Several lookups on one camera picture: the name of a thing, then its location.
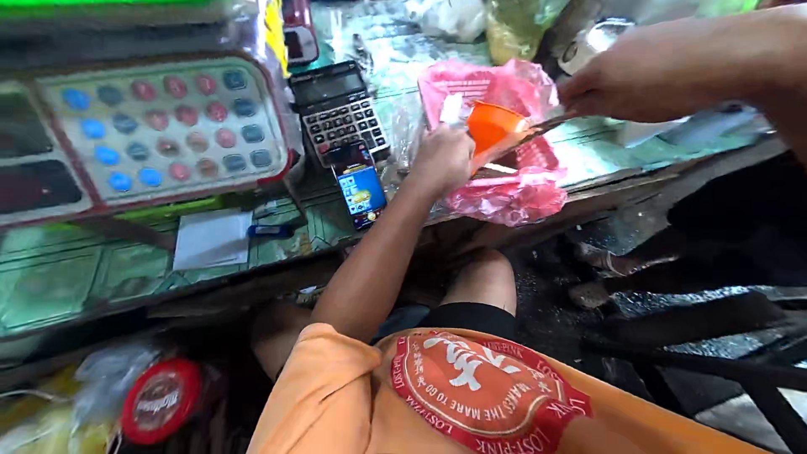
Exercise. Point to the lime green flat object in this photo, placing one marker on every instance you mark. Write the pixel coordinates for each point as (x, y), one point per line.
(170, 209)

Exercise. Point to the clear whitish plastic bag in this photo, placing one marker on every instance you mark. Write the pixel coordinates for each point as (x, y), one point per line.
(454, 16)

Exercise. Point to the person's left forearm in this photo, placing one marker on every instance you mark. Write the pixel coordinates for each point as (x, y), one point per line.
(378, 265)

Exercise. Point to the person's left hand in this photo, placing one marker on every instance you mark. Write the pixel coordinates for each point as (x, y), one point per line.
(441, 159)

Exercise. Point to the person's right hand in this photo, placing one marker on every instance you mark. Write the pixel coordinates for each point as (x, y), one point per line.
(621, 82)

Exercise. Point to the white paper sheet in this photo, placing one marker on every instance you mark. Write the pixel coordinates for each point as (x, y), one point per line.
(211, 241)

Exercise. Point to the orange plastic cup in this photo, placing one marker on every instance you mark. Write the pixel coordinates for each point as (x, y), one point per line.
(492, 125)

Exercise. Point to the dark red phone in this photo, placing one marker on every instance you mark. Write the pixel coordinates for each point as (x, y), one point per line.
(301, 35)

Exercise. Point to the black metal frame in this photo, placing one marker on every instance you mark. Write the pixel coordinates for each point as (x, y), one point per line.
(706, 362)

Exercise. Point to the blue lighter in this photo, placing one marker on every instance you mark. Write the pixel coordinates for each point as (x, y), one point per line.
(268, 231)

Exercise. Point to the crumpled clear plastic wrap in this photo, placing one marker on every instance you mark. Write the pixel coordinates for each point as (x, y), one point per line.
(403, 135)

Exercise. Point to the person's left fingers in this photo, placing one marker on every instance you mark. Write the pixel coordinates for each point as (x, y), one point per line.
(466, 144)

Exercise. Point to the red round container lid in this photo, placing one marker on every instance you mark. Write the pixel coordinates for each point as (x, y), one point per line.
(140, 410)

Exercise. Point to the person's right fingers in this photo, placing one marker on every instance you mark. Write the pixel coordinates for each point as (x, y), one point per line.
(579, 93)

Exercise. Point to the smartphone with blue screen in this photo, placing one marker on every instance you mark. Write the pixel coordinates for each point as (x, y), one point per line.
(360, 189)

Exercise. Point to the green table covering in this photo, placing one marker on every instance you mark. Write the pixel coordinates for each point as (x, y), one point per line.
(50, 271)

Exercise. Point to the person's right forearm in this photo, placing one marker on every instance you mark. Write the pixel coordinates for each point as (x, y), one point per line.
(731, 60)

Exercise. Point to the small white item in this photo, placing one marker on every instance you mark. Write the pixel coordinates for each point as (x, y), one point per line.
(451, 108)

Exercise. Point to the person's body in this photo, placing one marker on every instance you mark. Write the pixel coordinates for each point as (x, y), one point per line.
(353, 403)

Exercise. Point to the pink plastic bag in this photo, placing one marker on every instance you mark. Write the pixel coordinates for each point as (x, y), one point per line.
(517, 198)

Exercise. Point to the white panel with coloured circles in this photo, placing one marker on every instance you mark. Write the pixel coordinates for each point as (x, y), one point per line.
(189, 135)

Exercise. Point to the black calculator with grey keys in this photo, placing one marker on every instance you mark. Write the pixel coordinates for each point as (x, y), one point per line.
(337, 94)

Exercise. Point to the pile of plastic bags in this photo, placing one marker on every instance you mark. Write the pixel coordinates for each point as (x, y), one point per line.
(101, 384)

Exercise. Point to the yellow plastic strip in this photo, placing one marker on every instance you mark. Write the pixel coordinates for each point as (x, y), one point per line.
(275, 35)

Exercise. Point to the clear bag with yellowish contents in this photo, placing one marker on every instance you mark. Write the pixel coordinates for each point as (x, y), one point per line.
(514, 28)

